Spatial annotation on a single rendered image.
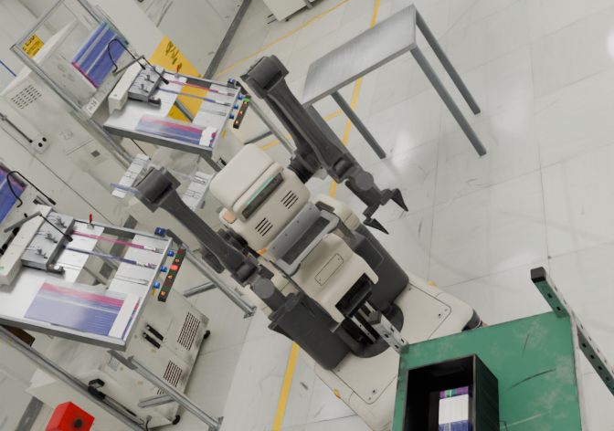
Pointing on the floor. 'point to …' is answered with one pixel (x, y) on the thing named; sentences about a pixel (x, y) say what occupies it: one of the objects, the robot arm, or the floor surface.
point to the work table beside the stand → (406, 17)
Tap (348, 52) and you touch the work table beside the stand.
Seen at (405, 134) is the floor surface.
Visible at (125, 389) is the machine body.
